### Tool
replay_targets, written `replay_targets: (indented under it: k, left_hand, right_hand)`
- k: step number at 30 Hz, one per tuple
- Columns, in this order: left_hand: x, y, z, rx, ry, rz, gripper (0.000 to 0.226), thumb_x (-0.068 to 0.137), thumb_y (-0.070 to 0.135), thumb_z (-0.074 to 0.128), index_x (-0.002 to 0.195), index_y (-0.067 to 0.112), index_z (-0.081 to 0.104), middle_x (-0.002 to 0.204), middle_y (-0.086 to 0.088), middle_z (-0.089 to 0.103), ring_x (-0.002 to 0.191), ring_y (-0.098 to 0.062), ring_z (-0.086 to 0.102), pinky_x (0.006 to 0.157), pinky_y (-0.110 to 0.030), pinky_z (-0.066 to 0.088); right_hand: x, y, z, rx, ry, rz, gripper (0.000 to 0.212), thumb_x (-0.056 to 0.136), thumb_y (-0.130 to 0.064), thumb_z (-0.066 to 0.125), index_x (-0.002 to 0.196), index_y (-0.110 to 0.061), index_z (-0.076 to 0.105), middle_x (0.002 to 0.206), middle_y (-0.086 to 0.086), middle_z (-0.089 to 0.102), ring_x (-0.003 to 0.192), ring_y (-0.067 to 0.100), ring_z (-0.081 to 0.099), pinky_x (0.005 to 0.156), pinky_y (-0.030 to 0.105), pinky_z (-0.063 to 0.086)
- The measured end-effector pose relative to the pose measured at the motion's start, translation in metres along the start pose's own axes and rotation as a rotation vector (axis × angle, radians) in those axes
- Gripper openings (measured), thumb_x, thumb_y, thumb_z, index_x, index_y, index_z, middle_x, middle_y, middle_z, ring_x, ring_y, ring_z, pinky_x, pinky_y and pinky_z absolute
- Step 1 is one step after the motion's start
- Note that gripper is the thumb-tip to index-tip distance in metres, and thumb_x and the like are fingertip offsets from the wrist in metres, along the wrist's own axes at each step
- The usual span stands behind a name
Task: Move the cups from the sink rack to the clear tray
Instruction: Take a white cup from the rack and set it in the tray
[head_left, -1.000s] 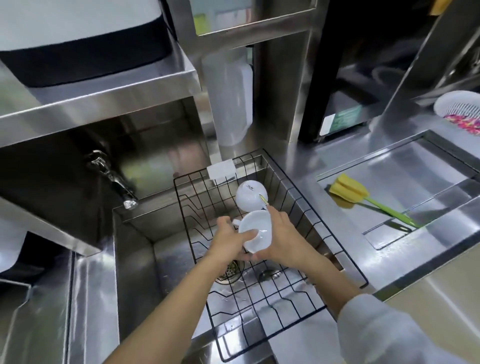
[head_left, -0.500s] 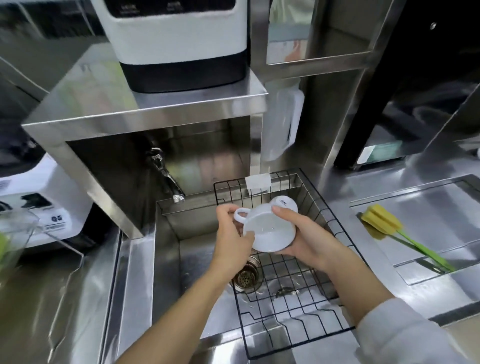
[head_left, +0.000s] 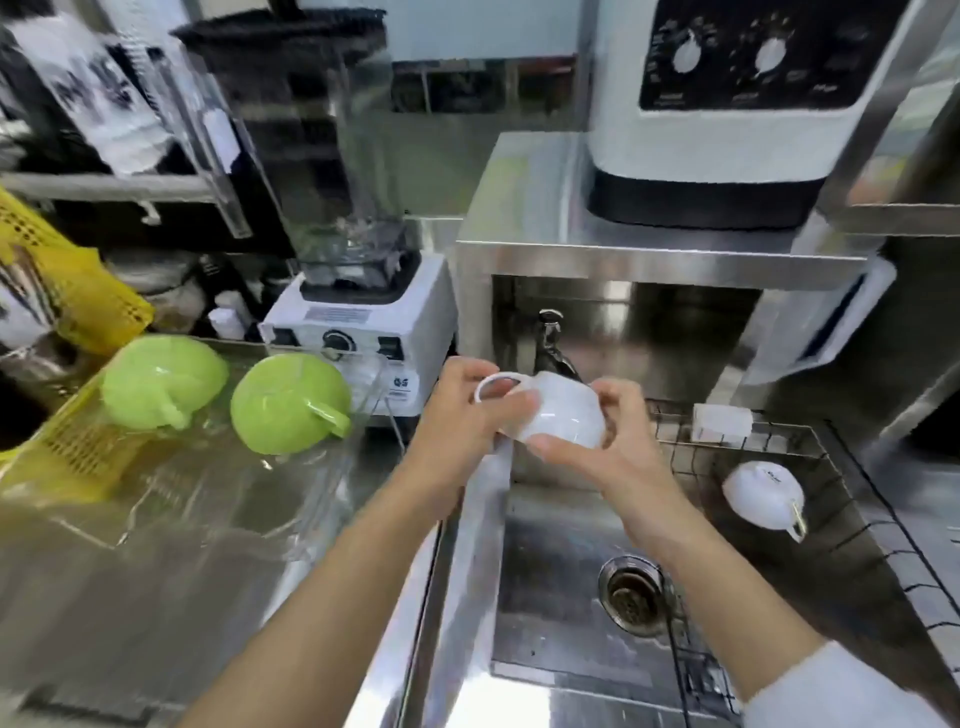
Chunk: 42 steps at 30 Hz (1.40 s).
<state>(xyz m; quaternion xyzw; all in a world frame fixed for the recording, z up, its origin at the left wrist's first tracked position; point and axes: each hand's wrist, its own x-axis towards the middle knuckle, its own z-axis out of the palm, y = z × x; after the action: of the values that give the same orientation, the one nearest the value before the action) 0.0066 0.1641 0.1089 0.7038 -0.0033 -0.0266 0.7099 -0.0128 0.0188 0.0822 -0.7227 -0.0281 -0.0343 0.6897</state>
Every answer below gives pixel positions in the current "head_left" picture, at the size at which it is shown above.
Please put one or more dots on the black and white printed bag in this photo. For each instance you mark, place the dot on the black and white printed bag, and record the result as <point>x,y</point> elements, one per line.
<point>90,90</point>

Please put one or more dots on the clear plastic blender cover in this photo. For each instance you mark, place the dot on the clear plastic blender cover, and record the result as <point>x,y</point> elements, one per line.
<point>195,112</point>

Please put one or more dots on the clear blender jar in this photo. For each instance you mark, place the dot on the clear blender jar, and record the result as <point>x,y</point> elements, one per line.
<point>322,150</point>

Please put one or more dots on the yellow plastic basket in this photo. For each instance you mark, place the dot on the yellow plastic basket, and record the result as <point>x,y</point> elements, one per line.
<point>67,277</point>

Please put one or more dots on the small white plastic container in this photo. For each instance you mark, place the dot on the small white plastic container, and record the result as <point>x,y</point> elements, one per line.
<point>720,424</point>

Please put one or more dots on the person's right hand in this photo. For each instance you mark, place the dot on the person's right hand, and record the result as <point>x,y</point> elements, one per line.
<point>626,465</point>

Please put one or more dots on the white ceramic cup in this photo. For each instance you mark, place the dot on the white ceramic cup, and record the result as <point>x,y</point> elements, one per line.
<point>761,491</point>
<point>566,412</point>

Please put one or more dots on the metal sink drain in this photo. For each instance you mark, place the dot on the metal sink drain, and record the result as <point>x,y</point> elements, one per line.
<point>632,595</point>

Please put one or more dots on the person's left hand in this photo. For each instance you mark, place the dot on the person's left hand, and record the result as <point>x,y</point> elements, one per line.
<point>450,435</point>

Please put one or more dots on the stainless steel shelf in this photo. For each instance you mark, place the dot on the stainless steel shelf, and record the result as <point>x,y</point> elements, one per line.
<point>540,240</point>

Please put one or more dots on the white sleeve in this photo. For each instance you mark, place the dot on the white sleeve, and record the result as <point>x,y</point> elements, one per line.
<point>832,694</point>

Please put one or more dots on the stainless steel sink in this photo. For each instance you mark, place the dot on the stainless steel sink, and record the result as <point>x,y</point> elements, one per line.
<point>555,600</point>

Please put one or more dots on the person's left forearm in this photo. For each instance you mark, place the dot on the person's left forearm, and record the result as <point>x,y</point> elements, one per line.
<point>337,622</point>

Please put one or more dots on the person's left thumb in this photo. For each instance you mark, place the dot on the person's left thumb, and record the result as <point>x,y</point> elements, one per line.
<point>514,411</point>

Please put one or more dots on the white flat panel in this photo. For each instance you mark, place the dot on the white flat panel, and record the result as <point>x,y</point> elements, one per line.
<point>825,322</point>

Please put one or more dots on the white blender base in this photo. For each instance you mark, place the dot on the white blender base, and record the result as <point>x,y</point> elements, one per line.
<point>360,337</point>

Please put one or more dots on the clear plastic tray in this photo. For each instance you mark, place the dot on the clear plastic tray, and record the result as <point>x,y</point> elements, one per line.
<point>187,495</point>

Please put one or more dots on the small white bottle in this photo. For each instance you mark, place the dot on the small white bottle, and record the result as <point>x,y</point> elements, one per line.
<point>226,321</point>

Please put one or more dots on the person's right thumb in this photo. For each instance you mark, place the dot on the person's right thumb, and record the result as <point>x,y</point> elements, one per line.
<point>559,448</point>

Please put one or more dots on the chrome faucet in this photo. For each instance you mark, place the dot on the chrome faucet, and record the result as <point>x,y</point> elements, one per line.
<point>553,345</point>

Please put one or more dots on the white appliance with black panel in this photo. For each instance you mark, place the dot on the white appliance with black panel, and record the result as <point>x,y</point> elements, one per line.
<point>720,150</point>

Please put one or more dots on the person's right forearm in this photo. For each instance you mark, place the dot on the person's right forearm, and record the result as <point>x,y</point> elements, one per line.
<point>720,600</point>

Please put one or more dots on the green plastic cup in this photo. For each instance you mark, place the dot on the green plastic cup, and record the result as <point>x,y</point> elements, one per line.
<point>161,379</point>
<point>285,405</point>

